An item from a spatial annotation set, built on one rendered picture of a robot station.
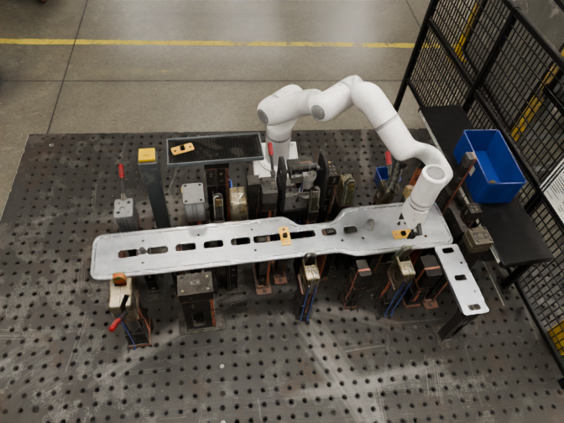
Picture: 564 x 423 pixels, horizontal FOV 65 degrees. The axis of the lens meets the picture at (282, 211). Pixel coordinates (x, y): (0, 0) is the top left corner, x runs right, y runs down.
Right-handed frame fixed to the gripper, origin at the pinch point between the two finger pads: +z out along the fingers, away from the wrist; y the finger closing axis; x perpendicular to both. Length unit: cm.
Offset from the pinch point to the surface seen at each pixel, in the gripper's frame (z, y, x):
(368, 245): 5.0, 3.1, -15.7
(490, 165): 2, -28, 51
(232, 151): -11, -37, -63
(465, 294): 5.0, 28.3, 13.8
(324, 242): 5.0, -0.4, -32.3
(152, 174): -3, -36, -95
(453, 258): 5.1, 13.7, 15.7
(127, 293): -1, 13, -103
